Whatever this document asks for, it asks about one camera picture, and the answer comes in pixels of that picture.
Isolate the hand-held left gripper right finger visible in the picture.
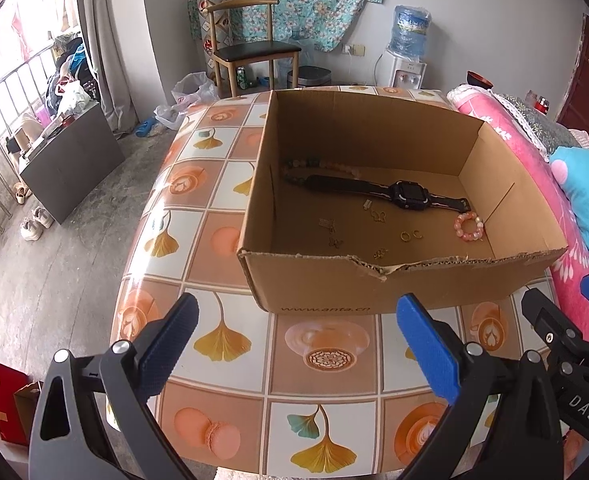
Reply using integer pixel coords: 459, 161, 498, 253
395, 294, 583, 480

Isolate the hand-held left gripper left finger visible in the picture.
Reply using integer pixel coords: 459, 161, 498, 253
28, 292, 200, 480

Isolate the pink bead bracelet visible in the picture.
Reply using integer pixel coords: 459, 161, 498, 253
455, 212, 486, 242

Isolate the brown cardboard box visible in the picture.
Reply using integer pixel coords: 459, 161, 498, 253
237, 89, 569, 316

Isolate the black digital wrist watch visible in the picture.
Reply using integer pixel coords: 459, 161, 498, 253
302, 175, 471, 213

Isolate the pale green bead bracelet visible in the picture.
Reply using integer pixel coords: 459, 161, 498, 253
282, 157, 360, 186

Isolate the tile pattern tablecloth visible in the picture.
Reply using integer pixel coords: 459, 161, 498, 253
109, 85, 575, 476

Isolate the pink floral blanket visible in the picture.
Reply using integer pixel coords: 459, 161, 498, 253
447, 85, 589, 311

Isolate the brown paper bag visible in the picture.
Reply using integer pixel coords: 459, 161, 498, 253
13, 381, 42, 441

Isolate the red paper bag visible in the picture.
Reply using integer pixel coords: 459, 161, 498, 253
0, 358, 30, 446

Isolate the grey lace-edged cloth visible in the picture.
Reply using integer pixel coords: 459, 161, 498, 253
489, 91, 589, 156

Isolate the grey board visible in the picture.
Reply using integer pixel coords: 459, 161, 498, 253
19, 101, 126, 226

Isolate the blue slipper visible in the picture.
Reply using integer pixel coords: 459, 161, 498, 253
135, 117, 162, 138

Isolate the white plastic bag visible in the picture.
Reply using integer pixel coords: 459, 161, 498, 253
154, 102, 190, 131
170, 72, 218, 106

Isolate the white water dispenser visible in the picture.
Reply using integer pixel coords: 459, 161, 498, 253
377, 50, 428, 90

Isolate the pile of clothes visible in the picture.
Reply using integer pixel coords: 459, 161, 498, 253
44, 35, 100, 121

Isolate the grey trash bin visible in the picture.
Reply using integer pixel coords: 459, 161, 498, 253
287, 66, 333, 90

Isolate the wooden chair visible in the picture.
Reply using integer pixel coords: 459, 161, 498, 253
203, 0, 303, 101

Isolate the grey curtain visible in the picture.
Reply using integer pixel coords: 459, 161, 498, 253
77, 0, 138, 131

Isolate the blue water bottle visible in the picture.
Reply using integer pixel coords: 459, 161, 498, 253
392, 5, 431, 60

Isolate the teal floral curtain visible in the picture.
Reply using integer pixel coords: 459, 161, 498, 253
187, 0, 385, 53

